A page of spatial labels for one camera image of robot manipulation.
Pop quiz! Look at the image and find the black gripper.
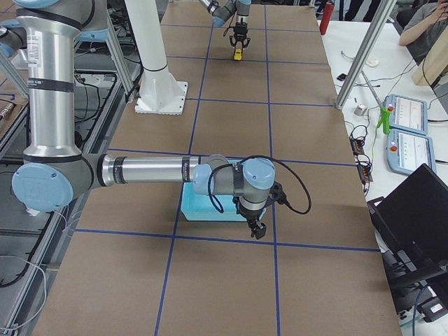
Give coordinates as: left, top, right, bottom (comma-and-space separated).
237, 202, 267, 239
229, 22, 251, 48

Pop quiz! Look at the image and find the yellow beetle toy car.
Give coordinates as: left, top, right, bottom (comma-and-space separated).
233, 48, 242, 61

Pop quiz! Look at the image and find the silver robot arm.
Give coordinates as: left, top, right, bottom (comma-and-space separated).
12, 1, 275, 239
199, 0, 251, 50

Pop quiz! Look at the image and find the light blue plastic bin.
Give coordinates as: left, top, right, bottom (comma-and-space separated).
181, 159, 267, 223

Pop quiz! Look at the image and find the red bottle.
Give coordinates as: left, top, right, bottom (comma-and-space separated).
319, 1, 335, 36

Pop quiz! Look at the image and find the small metal cylinder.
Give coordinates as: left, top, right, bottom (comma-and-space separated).
354, 104, 368, 116

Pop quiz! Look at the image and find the black laptop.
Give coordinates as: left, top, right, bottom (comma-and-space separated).
367, 164, 447, 279

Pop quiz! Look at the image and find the lower teach pendant tablet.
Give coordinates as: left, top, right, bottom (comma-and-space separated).
386, 129, 437, 175

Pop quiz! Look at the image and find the teach pendant tablet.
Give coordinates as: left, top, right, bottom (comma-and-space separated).
386, 129, 437, 175
385, 94, 428, 135

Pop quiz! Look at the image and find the upper teach pendant tablet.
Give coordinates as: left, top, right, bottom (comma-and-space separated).
385, 94, 428, 135

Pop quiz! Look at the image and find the seated person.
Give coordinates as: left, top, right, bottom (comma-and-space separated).
399, 1, 447, 64

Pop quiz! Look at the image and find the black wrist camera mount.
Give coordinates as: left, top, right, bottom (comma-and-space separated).
265, 181, 288, 207

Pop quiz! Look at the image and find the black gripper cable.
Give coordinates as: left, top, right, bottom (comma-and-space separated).
206, 156, 312, 215

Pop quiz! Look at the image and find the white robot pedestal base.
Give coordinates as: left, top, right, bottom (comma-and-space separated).
125, 0, 188, 116

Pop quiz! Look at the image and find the aluminium frame post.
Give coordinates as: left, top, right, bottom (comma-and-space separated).
334, 0, 396, 110

